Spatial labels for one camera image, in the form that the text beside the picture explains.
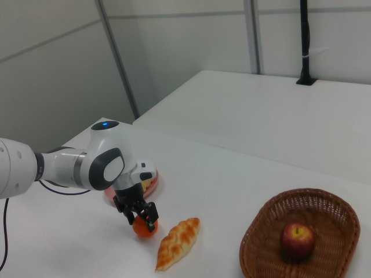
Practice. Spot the pink plate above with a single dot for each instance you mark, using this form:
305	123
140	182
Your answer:
157	184

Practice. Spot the brown woven basket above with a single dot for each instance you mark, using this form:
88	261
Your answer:
333	260

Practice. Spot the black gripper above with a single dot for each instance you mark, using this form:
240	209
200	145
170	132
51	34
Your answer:
127	198

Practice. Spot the ridged toy bread roll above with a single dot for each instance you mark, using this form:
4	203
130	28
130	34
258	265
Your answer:
148	185

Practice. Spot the braided toy bread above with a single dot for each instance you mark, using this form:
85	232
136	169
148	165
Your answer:
176	246

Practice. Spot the grey partition post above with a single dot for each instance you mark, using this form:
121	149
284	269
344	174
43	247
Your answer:
119	58
255	34

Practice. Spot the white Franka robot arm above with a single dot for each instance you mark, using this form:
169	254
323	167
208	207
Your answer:
63	171

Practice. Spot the orange toy mandarin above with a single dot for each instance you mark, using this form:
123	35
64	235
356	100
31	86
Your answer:
142	230

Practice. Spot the black camera pole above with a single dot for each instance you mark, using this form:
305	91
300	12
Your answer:
305	43

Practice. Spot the red toy apple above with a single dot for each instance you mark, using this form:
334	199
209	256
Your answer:
297	240

